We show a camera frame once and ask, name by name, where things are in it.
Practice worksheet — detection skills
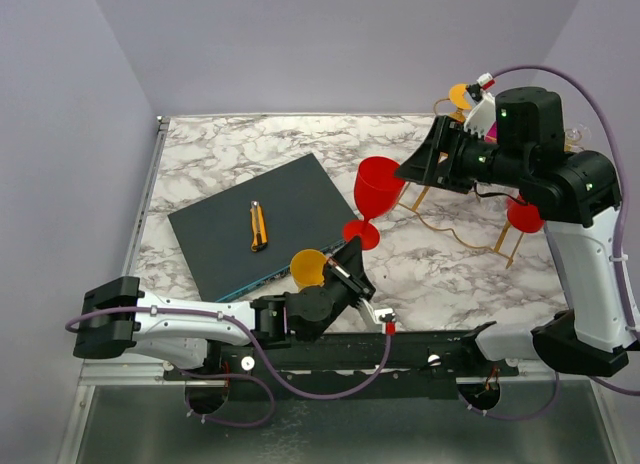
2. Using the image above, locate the dark blue network switch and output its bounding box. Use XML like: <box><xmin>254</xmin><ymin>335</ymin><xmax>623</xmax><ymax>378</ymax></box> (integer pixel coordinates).
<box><xmin>169</xmin><ymin>154</ymin><xmax>356</xmax><ymax>302</ymax></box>

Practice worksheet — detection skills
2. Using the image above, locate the orange utility knife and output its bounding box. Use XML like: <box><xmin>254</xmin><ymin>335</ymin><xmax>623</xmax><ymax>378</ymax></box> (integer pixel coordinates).
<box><xmin>250</xmin><ymin>200</ymin><xmax>268</xmax><ymax>253</ymax></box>

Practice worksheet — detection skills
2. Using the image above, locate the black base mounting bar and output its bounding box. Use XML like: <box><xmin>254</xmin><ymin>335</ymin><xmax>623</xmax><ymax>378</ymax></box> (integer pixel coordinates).
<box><xmin>173</xmin><ymin>331</ymin><xmax>552</xmax><ymax>413</ymax></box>

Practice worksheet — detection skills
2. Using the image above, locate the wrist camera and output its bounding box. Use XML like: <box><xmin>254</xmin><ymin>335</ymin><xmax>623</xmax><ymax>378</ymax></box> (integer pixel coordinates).
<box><xmin>357</xmin><ymin>299</ymin><xmax>396</xmax><ymax>336</ymax></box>
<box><xmin>463</xmin><ymin>73</ymin><xmax>496</xmax><ymax>139</ymax></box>

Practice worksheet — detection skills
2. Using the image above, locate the yellow plastic wine glass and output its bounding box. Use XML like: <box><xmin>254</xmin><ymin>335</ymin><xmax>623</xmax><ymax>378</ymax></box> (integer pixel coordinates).
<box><xmin>290</xmin><ymin>249</ymin><xmax>327</xmax><ymax>290</ymax></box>

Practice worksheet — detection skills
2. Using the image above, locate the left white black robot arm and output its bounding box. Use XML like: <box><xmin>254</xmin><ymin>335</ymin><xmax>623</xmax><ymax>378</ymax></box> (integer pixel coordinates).
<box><xmin>66</xmin><ymin>237</ymin><xmax>375</xmax><ymax>379</ymax></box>

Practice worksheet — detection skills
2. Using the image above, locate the red plastic wine glass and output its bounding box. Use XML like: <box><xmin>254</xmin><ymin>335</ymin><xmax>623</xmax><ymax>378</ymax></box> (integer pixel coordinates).
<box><xmin>342</xmin><ymin>156</ymin><xmax>404</xmax><ymax>251</ymax></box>

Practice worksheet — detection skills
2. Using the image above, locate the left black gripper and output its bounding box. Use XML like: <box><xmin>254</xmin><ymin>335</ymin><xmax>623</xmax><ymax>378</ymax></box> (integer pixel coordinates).
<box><xmin>321</xmin><ymin>236</ymin><xmax>375</xmax><ymax>322</ymax></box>

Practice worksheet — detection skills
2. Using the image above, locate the clear wine glass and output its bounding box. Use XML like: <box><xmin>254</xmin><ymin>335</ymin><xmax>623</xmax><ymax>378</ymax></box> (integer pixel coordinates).
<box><xmin>564</xmin><ymin>123</ymin><xmax>592</xmax><ymax>152</ymax></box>

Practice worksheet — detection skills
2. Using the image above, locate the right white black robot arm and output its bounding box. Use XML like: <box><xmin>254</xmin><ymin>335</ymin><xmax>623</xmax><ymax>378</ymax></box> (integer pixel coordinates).
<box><xmin>395</xmin><ymin>86</ymin><xmax>638</xmax><ymax>377</ymax></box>

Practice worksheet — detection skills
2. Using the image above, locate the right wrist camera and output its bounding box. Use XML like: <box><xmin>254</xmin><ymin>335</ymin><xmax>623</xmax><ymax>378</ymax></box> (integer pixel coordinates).
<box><xmin>463</xmin><ymin>73</ymin><xmax>496</xmax><ymax>139</ymax></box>

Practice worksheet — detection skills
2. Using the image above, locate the magenta plastic wine glass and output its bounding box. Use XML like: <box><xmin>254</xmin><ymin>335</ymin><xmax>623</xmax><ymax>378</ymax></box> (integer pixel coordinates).
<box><xmin>484</xmin><ymin>122</ymin><xmax>497</xmax><ymax>144</ymax></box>

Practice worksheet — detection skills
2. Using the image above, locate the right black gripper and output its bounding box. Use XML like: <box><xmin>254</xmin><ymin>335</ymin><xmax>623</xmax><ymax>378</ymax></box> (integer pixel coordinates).
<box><xmin>392</xmin><ymin>113</ymin><xmax>529</xmax><ymax>194</ymax></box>

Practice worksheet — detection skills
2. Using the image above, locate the gold wire glass rack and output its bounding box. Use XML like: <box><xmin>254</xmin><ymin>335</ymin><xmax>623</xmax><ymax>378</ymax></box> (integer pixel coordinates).
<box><xmin>391</xmin><ymin>97</ymin><xmax>596</xmax><ymax>270</ymax></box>

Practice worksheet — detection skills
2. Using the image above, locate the aluminium extrusion rail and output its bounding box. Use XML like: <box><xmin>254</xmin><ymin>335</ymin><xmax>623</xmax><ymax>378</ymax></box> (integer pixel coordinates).
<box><xmin>79</xmin><ymin>355</ymin><xmax>226</xmax><ymax>388</ymax></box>

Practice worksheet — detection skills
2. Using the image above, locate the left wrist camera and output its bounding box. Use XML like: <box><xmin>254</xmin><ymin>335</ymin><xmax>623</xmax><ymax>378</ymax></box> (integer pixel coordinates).
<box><xmin>357</xmin><ymin>299</ymin><xmax>396</xmax><ymax>336</ymax></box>

